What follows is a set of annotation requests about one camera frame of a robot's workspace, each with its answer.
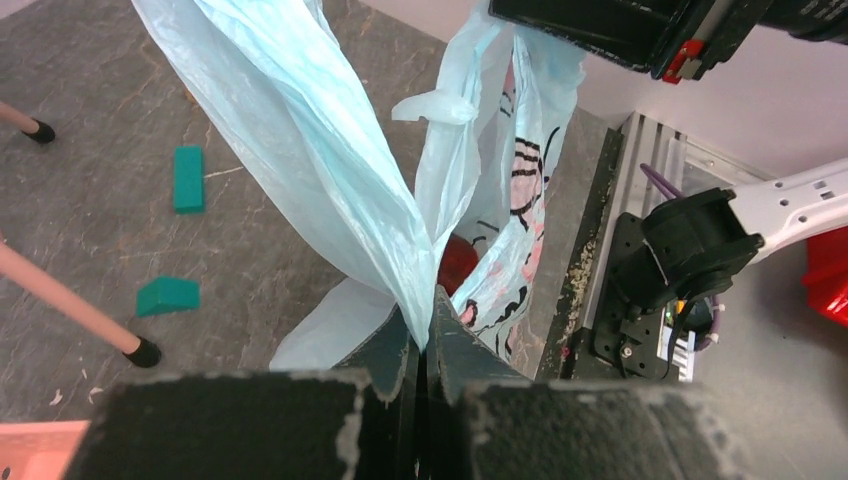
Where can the teal wedge block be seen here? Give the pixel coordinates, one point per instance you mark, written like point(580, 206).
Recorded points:
point(164, 295)

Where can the red box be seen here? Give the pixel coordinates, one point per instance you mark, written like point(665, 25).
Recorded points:
point(826, 277)

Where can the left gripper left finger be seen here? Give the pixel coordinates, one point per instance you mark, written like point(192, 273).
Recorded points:
point(385, 443)

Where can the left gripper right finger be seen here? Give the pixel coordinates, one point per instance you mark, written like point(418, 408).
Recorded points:
point(454, 357)

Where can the light blue plastic bag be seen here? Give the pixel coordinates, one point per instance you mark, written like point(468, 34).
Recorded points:
point(272, 78)

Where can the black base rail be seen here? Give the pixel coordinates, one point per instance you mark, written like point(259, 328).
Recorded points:
point(605, 326)

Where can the red fake apple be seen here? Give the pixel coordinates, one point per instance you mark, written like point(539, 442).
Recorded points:
point(458, 261)

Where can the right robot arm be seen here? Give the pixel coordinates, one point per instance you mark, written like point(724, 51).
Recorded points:
point(693, 246)

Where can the pink tripod stand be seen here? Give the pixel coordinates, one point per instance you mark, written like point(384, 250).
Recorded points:
point(138, 350)

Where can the pink plastic basket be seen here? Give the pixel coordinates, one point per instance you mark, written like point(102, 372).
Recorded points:
point(41, 450)

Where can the teal long block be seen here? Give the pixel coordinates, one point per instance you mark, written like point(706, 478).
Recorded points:
point(188, 181)

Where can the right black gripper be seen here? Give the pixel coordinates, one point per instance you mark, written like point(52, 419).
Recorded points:
point(673, 40)

